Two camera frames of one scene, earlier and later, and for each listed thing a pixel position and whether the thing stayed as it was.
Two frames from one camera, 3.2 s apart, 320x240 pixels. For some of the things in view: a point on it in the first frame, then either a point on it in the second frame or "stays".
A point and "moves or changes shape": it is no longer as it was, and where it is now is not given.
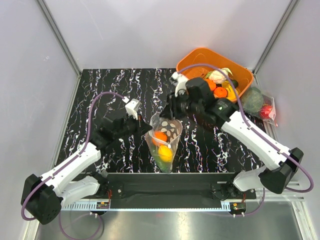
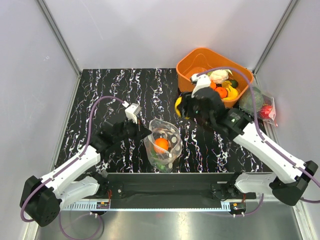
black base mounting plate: x=172 y=188 stays
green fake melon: x=252 y=100 stays
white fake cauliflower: x=218 y=76 stays
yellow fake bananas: x=231 y=95 stays
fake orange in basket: x=212 y=85 stays
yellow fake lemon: x=165 y=153 moves or changes shape
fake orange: x=160 y=135 -> x=161 y=145
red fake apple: x=265 y=111 stays
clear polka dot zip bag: x=161 y=140 moves or changes shape
